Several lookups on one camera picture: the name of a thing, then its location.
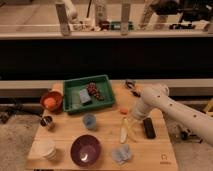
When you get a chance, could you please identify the peeled yellow banana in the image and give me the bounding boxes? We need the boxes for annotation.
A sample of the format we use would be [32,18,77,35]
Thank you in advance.
[120,117,136,144]

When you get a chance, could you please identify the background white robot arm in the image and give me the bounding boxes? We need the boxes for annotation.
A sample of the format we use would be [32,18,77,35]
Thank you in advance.
[63,0,79,26]

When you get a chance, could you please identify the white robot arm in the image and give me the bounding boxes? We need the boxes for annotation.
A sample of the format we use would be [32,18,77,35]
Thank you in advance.
[131,84,213,146]

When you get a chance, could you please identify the dark red grape bunch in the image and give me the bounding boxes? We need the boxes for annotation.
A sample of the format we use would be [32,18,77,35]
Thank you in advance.
[86,82,104,101]

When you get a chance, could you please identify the green plastic tray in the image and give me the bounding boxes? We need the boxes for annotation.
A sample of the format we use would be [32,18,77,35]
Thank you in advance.
[63,75,115,114]

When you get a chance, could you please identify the orange carrot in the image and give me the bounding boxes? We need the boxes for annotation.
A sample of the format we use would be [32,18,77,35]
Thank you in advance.
[120,108,129,115]

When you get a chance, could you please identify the light blue plastic cup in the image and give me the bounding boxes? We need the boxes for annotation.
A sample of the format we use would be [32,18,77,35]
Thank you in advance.
[82,114,96,130]

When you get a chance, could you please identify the orange-brown bowl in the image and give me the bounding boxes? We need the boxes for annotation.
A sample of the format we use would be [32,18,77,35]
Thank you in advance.
[40,91,63,113]

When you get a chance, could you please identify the orange fruit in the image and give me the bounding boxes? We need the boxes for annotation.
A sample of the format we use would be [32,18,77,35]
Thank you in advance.
[44,97,56,109]

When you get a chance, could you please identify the black remote-like block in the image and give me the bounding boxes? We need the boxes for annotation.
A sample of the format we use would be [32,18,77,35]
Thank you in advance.
[143,118,156,139]

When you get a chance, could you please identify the purple bowl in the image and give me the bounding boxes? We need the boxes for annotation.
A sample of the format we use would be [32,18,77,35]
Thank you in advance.
[70,134,102,167]

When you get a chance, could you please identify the small metal cup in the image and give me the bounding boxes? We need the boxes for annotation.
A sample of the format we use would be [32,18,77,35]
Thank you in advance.
[40,116,55,131]

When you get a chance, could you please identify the crumpled blue-white cloth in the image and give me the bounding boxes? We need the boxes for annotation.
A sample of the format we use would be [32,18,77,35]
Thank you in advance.
[111,144,132,165]

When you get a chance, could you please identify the stacked white bowls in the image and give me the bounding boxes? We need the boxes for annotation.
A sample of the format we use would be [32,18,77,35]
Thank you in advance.
[34,139,56,160]

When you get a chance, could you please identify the black-handled scissors tool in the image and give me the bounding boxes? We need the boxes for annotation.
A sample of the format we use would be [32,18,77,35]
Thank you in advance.
[125,80,141,97]

